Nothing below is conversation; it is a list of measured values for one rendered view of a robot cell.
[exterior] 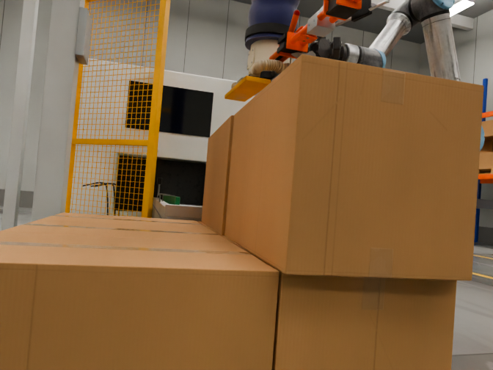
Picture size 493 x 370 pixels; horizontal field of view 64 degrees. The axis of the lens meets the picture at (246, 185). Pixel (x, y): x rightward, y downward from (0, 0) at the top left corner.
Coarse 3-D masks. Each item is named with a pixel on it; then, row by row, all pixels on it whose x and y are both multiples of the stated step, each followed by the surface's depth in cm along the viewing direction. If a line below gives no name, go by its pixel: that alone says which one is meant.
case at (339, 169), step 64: (320, 64) 72; (256, 128) 99; (320, 128) 72; (384, 128) 75; (448, 128) 78; (256, 192) 94; (320, 192) 72; (384, 192) 75; (448, 192) 78; (320, 256) 72; (384, 256) 75; (448, 256) 78
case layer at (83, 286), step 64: (0, 256) 66; (64, 256) 71; (128, 256) 76; (192, 256) 82; (256, 256) 91; (0, 320) 62; (64, 320) 64; (128, 320) 67; (192, 320) 69; (256, 320) 72; (320, 320) 75; (384, 320) 79; (448, 320) 83
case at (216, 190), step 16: (224, 128) 141; (208, 144) 185; (224, 144) 138; (208, 160) 180; (224, 160) 135; (208, 176) 175; (224, 176) 132; (208, 192) 170; (224, 192) 130; (208, 208) 165; (224, 208) 130; (208, 224) 161; (224, 224) 130
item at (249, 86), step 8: (248, 80) 147; (256, 80) 147; (264, 80) 148; (232, 88) 166; (240, 88) 158; (248, 88) 157; (256, 88) 156; (224, 96) 178; (232, 96) 173; (240, 96) 172; (248, 96) 170
